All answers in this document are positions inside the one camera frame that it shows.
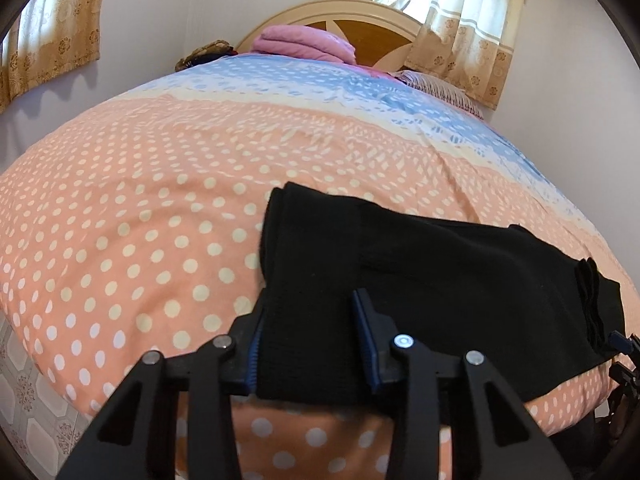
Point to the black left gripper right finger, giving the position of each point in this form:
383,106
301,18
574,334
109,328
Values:
493,436

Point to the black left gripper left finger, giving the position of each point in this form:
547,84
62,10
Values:
134,436

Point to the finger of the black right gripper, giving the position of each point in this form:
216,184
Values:
620,343

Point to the black pants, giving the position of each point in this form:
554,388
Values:
539,316

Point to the patterned pink blue bedspread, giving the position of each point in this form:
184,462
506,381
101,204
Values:
135,226

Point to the striped pillow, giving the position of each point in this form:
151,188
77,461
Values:
440,89

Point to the beige floral curtain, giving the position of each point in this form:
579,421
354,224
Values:
467,43

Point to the cream wooden headboard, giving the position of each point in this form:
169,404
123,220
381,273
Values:
382,36

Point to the brown woven basket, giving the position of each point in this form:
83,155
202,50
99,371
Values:
206,54

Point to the beige left window curtain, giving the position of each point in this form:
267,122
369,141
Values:
50,38

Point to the folded pink blanket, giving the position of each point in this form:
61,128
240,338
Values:
298,41

